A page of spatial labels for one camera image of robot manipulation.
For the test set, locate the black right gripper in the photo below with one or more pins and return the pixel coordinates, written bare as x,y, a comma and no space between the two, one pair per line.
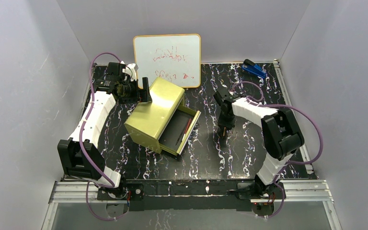
225,123

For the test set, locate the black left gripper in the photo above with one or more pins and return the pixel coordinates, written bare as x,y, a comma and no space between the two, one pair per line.
143,93

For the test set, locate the red lip pencil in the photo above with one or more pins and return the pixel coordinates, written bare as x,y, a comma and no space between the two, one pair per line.
186,128

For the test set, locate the black eyeliner pencil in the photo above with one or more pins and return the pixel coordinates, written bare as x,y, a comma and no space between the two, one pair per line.
181,134

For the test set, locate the green metal drawer chest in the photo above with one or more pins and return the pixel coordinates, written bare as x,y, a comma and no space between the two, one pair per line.
157,125

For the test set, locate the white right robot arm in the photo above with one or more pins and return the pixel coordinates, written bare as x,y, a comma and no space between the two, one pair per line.
281,134

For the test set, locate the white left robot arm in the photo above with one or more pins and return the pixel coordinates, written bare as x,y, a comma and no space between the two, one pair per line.
79,154

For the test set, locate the blue stapler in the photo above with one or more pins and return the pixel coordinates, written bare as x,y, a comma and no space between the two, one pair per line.
252,68

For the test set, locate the orange framed whiteboard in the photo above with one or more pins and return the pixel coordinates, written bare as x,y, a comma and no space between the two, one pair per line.
175,58

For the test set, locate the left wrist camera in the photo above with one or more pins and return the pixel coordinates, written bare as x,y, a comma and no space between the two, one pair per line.
132,71

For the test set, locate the aluminium front rail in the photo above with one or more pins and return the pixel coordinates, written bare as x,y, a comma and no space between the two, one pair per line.
80,191

